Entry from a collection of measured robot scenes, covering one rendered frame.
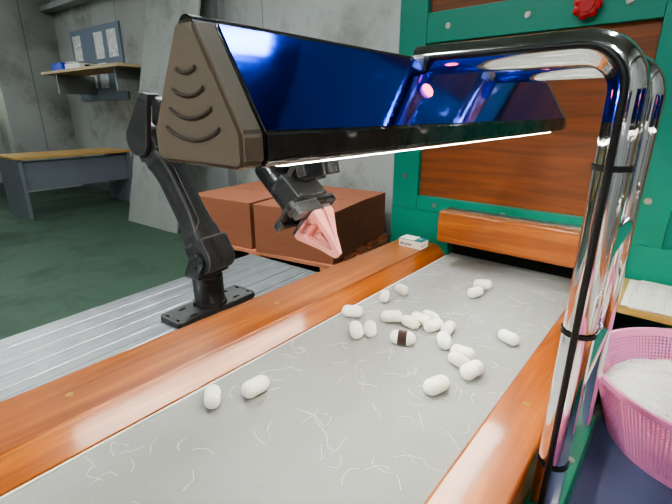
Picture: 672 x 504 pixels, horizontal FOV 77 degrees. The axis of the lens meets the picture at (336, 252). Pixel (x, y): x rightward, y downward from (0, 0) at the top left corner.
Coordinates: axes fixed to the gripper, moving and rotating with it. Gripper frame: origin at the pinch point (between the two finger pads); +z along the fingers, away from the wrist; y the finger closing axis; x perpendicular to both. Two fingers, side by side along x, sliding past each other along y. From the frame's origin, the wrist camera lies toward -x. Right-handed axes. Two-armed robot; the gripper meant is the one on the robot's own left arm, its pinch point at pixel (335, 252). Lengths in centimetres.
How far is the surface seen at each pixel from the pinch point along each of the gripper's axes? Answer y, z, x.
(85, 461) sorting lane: -39.2, 8.1, 8.6
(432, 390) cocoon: -8.7, 23.8, -6.4
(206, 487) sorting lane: -33.3, 17.1, 1.0
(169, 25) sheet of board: 186, -337, 156
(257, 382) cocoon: -21.7, 10.8, 3.7
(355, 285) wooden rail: 9.1, 3.9, 9.1
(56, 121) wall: 178, -519, 426
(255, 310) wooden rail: -10.0, -0.6, 12.5
